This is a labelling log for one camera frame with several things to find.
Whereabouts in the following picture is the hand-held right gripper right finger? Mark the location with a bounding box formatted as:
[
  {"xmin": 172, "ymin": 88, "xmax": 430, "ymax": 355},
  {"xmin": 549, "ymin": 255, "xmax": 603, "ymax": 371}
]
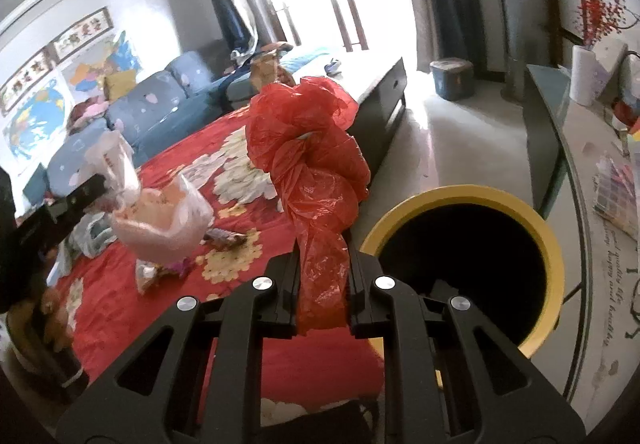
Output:
[{"xmin": 347, "ymin": 234, "xmax": 587, "ymax": 444}]

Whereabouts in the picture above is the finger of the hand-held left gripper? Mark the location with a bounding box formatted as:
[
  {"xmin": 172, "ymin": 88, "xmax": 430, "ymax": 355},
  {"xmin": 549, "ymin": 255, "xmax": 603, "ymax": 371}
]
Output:
[{"xmin": 15, "ymin": 174, "xmax": 108, "ymax": 252}]

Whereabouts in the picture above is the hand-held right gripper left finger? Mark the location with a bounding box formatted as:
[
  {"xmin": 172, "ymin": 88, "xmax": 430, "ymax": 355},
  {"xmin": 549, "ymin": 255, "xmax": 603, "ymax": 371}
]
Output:
[{"xmin": 55, "ymin": 241, "xmax": 302, "ymax": 444}]

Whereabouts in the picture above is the white plastic bag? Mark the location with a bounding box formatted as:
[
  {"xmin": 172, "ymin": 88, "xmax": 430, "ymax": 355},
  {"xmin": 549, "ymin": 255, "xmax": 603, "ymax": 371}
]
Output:
[{"xmin": 85, "ymin": 129, "xmax": 215, "ymax": 265}]

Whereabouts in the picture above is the red plastic bag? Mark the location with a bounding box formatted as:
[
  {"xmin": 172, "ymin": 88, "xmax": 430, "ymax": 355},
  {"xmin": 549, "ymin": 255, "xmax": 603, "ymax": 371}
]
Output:
[{"xmin": 246, "ymin": 76, "xmax": 372, "ymax": 336}]

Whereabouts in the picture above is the yellow rimmed trash can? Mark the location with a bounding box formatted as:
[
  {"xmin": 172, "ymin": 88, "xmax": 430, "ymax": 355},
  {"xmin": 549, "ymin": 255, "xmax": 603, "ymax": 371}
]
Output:
[{"xmin": 359, "ymin": 184, "xmax": 566, "ymax": 390}]

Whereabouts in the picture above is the person's left hand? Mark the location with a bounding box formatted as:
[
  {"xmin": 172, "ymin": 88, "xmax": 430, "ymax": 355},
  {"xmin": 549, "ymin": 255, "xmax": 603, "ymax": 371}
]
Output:
[{"xmin": 7, "ymin": 286, "xmax": 76, "ymax": 365}]

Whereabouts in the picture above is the light green crumpled cloth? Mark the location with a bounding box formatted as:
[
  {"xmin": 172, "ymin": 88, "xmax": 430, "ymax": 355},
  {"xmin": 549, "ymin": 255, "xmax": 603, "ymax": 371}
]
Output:
[{"xmin": 65, "ymin": 211, "xmax": 118, "ymax": 260}]

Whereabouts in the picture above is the dark snack wrapper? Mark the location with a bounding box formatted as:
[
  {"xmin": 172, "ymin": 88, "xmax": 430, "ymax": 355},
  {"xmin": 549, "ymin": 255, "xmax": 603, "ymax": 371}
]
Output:
[{"xmin": 202, "ymin": 228, "xmax": 248, "ymax": 251}]

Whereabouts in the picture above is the world map poster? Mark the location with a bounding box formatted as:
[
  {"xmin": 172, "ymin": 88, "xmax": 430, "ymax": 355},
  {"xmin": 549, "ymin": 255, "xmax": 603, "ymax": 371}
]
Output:
[{"xmin": 0, "ymin": 74, "xmax": 68, "ymax": 175}]

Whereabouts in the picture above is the pile of clothes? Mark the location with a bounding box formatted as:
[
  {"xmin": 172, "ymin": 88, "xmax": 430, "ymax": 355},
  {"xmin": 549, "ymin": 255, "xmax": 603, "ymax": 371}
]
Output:
[{"xmin": 67, "ymin": 96, "xmax": 109, "ymax": 130}]

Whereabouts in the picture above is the yellow pillow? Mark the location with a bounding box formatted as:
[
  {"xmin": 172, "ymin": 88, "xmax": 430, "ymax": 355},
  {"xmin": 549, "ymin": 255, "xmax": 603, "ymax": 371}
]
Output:
[{"xmin": 102, "ymin": 69, "xmax": 137, "ymax": 102}]

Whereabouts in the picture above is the blue patterned sofa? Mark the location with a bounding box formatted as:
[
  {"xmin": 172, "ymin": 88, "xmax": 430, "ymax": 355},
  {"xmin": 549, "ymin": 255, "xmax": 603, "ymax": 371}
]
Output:
[{"xmin": 22, "ymin": 50, "xmax": 266, "ymax": 205}]

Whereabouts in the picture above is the framed calligraphy picture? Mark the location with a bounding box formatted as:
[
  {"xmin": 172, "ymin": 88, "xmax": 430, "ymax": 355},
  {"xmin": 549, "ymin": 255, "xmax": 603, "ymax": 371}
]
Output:
[
  {"xmin": 0, "ymin": 49, "xmax": 53, "ymax": 117},
  {"xmin": 50, "ymin": 6, "xmax": 112, "ymax": 62}
]

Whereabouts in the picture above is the red floral blanket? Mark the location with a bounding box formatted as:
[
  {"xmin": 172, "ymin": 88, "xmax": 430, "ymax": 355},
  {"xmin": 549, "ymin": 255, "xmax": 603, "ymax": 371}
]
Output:
[{"xmin": 50, "ymin": 101, "xmax": 386, "ymax": 427}]

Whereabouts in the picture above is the country map poster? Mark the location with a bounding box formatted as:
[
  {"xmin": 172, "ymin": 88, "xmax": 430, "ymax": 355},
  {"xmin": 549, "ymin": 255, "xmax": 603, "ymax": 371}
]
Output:
[{"xmin": 62, "ymin": 31, "xmax": 143, "ymax": 90}]

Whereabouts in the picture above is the dark coffee table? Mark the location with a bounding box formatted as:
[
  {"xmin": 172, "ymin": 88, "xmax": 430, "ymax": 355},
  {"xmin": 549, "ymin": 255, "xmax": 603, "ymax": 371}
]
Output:
[{"xmin": 280, "ymin": 46, "xmax": 408, "ymax": 197}]

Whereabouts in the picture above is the brown paper bag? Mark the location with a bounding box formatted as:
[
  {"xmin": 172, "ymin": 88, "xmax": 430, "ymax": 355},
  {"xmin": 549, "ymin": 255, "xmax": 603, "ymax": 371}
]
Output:
[{"xmin": 250, "ymin": 49, "xmax": 296, "ymax": 91}]

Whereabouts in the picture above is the blue storage box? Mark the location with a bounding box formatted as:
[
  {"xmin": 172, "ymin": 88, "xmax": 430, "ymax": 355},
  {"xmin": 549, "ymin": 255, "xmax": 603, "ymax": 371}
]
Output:
[{"xmin": 430, "ymin": 59, "xmax": 476, "ymax": 102}]

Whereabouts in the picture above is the glass top television cabinet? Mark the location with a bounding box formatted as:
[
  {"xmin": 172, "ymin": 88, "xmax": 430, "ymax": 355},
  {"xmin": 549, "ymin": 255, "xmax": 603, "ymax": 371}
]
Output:
[{"xmin": 525, "ymin": 64, "xmax": 640, "ymax": 425}]

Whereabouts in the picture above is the dark blue cloth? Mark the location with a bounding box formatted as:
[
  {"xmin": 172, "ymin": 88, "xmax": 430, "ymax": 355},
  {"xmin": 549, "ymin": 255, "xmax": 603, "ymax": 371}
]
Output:
[{"xmin": 230, "ymin": 49, "xmax": 261, "ymax": 75}]

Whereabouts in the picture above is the colourful plastic box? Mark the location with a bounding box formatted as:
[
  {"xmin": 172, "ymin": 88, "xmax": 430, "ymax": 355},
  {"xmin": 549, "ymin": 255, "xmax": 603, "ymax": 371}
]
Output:
[{"xmin": 592, "ymin": 156, "xmax": 640, "ymax": 242}]

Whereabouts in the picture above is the grey standing air conditioner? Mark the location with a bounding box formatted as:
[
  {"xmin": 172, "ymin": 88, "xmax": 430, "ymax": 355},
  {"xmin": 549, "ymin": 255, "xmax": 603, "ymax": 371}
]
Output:
[{"xmin": 492, "ymin": 0, "xmax": 556, "ymax": 102}]

